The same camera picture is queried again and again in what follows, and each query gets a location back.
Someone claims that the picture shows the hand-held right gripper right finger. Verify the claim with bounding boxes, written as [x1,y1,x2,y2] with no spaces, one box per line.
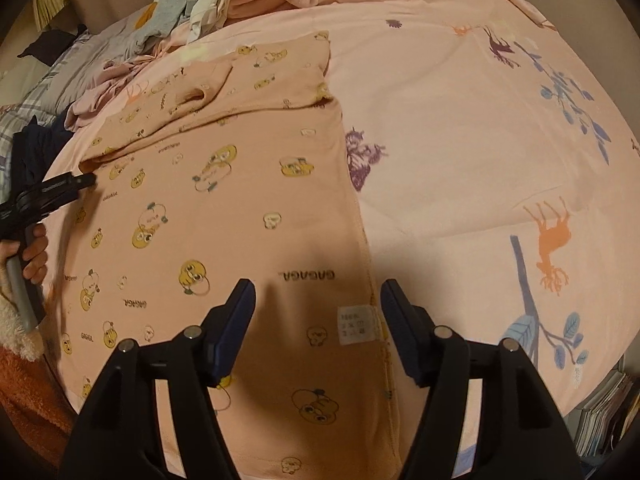
[380,280,583,480]

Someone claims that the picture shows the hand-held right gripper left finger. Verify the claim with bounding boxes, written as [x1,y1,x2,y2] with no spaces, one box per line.
[60,279,257,480]

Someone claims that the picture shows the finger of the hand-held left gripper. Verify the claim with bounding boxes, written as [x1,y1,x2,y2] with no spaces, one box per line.
[40,172,98,199]

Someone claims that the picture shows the peach cartoon print shirt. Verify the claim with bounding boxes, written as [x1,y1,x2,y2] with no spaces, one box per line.
[47,30,403,480]

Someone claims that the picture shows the person's left hand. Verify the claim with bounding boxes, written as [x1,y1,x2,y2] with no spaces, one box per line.
[0,224,50,284]

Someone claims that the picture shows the dark navy cloth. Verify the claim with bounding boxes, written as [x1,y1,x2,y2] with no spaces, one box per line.
[10,112,76,186]

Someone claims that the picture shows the crumpled pink cloth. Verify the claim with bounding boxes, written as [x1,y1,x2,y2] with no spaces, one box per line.
[65,55,167,129]

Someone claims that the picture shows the grey plaid bedding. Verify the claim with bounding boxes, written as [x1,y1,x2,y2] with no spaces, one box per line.
[0,24,142,196]

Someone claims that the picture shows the white fluffy cloth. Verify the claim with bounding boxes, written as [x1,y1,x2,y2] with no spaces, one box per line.
[0,280,45,362]

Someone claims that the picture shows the orange fluffy blanket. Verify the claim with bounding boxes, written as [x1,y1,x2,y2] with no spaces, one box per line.
[0,345,82,463]

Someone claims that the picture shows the grey garment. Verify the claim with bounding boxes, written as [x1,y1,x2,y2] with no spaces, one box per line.
[131,0,202,52]

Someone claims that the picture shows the pink printed bed cover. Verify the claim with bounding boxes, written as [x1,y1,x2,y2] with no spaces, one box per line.
[45,0,640,468]

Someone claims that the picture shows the stack of books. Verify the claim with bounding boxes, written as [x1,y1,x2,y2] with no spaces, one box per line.
[570,370,637,459]

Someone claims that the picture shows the peach folded garment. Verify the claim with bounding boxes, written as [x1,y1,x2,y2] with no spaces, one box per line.
[227,0,302,29]

